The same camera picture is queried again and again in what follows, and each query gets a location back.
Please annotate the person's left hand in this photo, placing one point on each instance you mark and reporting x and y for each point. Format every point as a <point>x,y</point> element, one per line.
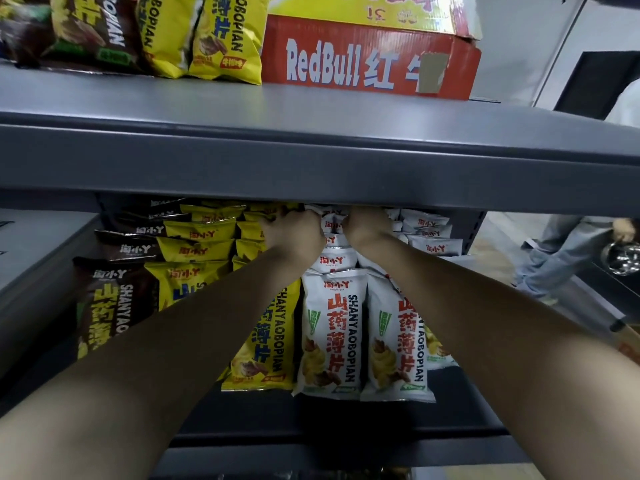
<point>295,237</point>

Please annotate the person's right hand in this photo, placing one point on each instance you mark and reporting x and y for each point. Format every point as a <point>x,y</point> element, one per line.
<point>370,227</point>

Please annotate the dark grey metal shelf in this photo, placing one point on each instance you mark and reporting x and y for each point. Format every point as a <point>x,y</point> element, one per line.
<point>320,164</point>

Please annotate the brown snack packet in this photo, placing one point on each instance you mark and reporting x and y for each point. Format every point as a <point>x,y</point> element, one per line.
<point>110,304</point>
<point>95,29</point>
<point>167,201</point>
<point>22,29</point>
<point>145,225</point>
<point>130,247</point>

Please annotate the person's right forearm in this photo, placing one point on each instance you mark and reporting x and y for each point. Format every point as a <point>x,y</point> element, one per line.
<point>500,344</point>

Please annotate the person's left forearm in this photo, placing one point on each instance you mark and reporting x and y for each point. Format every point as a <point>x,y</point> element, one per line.
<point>150,364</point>

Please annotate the red carton with white lettering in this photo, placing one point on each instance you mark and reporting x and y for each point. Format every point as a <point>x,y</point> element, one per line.
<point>350,64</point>

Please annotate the yellow printed carton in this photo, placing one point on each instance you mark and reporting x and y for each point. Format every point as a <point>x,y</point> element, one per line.
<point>375,9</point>

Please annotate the metal bowl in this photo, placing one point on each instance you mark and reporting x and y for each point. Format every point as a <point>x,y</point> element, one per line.
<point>622,257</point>

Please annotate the tan carton with red print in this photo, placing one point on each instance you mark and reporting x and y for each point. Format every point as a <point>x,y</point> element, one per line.
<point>631,344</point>

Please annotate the black wall shelving unit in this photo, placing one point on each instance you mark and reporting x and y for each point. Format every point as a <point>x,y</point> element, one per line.
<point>585,79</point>

